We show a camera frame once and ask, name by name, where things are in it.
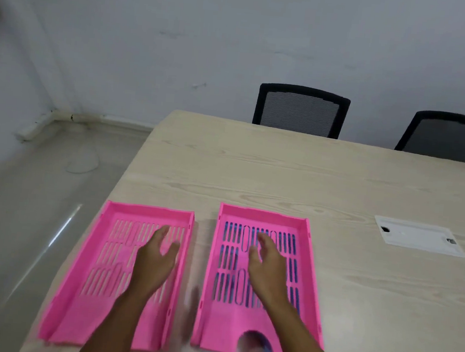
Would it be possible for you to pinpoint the person's left hand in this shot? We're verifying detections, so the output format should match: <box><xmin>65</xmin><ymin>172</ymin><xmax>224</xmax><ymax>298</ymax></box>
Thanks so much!
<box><xmin>128</xmin><ymin>222</ymin><xmax>182</xmax><ymax>301</ymax></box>

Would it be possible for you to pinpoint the person's right hand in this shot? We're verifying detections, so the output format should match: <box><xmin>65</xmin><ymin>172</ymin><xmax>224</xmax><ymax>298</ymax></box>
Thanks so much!
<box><xmin>243</xmin><ymin>232</ymin><xmax>295</xmax><ymax>309</ymax></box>

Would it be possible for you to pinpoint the person's left forearm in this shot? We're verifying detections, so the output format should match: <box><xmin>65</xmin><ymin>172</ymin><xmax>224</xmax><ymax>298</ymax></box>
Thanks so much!
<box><xmin>75</xmin><ymin>280</ymin><xmax>153</xmax><ymax>352</ymax></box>

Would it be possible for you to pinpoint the person's right forearm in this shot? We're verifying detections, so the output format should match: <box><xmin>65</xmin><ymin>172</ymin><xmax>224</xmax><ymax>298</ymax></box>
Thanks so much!
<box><xmin>257</xmin><ymin>295</ymin><xmax>359</xmax><ymax>352</ymax></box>

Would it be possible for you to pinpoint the pink plastic document tray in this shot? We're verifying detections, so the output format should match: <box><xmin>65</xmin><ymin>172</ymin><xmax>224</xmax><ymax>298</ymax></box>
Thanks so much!
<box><xmin>190</xmin><ymin>201</ymin><xmax>337</xmax><ymax>352</ymax></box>
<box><xmin>37</xmin><ymin>194</ymin><xmax>196</xmax><ymax>352</ymax></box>

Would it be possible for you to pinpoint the black mesh office chair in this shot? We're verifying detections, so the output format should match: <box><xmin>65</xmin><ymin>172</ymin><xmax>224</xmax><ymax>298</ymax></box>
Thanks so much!
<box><xmin>251</xmin><ymin>81</ymin><xmax>352</xmax><ymax>141</ymax></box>
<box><xmin>393</xmin><ymin>107</ymin><xmax>465</xmax><ymax>164</ymax></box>

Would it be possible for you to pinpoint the white floor cable trunking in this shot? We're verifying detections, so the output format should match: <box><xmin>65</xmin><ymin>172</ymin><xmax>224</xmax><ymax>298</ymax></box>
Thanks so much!
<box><xmin>14</xmin><ymin>106</ymin><xmax>158</xmax><ymax>153</ymax></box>

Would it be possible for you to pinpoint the white table cable box cover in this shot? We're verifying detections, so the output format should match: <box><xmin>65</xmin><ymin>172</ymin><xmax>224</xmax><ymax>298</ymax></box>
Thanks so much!
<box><xmin>371</xmin><ymin>215</ymin><xmax>465</xmax><ymax>258</ymax></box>

